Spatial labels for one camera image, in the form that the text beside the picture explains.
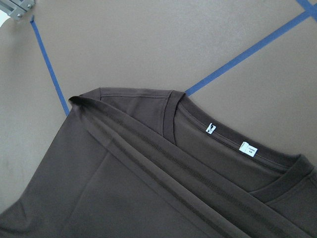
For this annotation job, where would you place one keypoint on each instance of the dark brown t-shirt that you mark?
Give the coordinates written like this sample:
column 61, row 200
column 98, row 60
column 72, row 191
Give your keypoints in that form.
column 142, row 163

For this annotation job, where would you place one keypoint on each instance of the aluminium frame post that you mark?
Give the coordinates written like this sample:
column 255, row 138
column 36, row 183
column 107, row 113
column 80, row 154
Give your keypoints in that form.
column 16, row 8

